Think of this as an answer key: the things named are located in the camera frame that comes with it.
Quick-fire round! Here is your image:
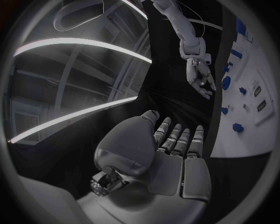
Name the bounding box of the white task board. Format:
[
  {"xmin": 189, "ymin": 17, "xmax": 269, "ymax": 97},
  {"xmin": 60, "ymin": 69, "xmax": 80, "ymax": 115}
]
[{"xmin": 210, "ymin": 16, "xmax": 278, "ymax": 159}]

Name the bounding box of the large blue cylinder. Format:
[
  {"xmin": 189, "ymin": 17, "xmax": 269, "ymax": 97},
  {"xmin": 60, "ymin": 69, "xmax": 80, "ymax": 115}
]
[{"xmin": 235, "ymin": 17, "xmax": 246, "ymax": 35}]

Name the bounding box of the blue gear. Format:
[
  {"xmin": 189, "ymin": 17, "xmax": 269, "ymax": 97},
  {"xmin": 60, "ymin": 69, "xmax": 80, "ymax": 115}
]
[{"xmin": 221, "ymin": 76, "xmax": 232, "ymax": 91}]

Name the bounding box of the short blue cylinder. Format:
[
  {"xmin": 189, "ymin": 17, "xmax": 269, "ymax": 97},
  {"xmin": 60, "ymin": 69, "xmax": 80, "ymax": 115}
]
[{"xmin": 230, "ymin": 49, "xmax": 244, "ymax": 59}]

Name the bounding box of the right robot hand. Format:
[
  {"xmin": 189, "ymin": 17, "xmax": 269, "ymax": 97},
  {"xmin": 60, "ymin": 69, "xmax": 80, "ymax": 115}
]
[{"xmin": 185, "ymin": 57, "xmax": 217, "ymax": 100}]

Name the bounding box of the white cable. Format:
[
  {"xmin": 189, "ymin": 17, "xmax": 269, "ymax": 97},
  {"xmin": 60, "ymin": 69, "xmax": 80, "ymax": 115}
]
[{"xmin": 175, "ymin": 0, "xmax": 207, "ymax": 38}]

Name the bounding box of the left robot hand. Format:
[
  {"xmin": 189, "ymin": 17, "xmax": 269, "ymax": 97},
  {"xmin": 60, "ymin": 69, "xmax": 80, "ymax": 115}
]
[{"xmin": 76, "ymin": 110, "xmax": 212, "ymax": 224}]

